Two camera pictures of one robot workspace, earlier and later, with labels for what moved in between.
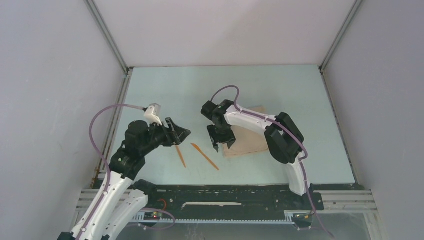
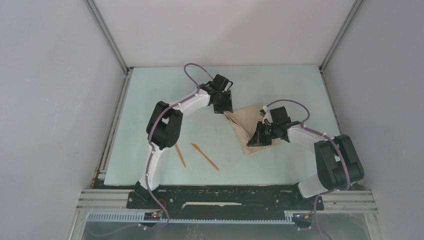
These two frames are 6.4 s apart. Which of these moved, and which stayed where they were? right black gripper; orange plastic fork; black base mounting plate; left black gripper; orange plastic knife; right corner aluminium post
Moved: left black gripper; right black gripper
Stayed: orange plastic fork; right corner aluminium post; black base mounting plate; orange plastic knife
